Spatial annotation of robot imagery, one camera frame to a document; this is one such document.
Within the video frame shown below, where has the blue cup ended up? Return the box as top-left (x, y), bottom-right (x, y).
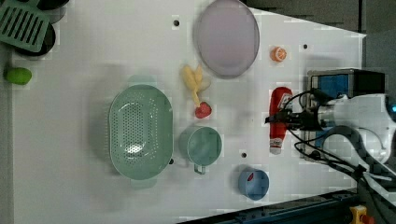
top-left (238, 167), bottom-right (270, 201)

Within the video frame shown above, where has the red plush strawberry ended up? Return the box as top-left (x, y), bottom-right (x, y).
top-left (194, 102), bottom-right (212, 119)

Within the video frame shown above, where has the grey round plate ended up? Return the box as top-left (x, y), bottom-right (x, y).
top-left (194, 0), bottom-right (260, 78)

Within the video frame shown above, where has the green perforated colander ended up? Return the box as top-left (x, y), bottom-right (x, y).
top-left (108, 76), bottom-right (174, 189)

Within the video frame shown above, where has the yellow plush banana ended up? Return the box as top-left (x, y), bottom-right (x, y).
top-left (181, 64), bottom-right (211, 107)

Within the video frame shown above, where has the black cable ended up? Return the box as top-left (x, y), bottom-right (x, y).
top-left (281, 88), bottom-right (396, 208)

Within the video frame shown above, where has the blue metal frame rail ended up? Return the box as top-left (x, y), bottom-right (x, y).
top-left (178, 190), bottom-right (360, 224)

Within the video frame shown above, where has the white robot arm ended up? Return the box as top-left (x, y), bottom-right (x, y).
top-left (265, 93), bottom-right (395, 163)

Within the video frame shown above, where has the yellow red emergency button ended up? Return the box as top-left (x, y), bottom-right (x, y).
top-left (349, 205), bottom-right (375, 224)

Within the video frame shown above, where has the green lime toy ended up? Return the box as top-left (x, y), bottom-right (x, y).
top-left (5, 67), bottom-right (32, 85)

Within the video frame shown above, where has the red plush ketchup bottle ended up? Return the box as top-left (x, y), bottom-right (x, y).
top-left (269, 87), bottom-right (292, 155)

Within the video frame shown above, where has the orange slice toy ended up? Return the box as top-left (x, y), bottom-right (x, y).
top-left (270, 47), bottom-right (288, 63)

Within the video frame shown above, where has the black round pan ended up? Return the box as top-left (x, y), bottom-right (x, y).
top-left (13, 22), bottom-right (57, 58)

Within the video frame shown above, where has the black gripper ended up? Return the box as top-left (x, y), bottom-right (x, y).
top-left (264, 111), bottom-right (321, 131)

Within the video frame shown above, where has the green cup with handle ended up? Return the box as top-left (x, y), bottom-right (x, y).
top-left (178, 126), bottom-right (222, 175)

